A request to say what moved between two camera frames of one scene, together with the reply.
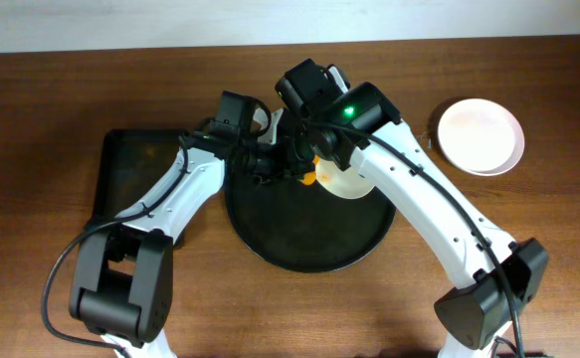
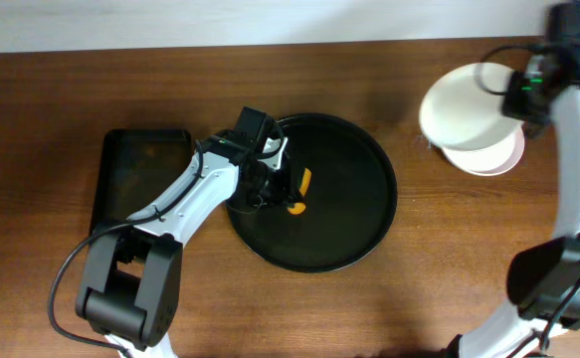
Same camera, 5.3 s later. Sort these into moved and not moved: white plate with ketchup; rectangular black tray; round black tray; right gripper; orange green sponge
Moved: white plate with ketchup; right gripper; orange green sponge
Not moved: rectangular black tray; round black tray
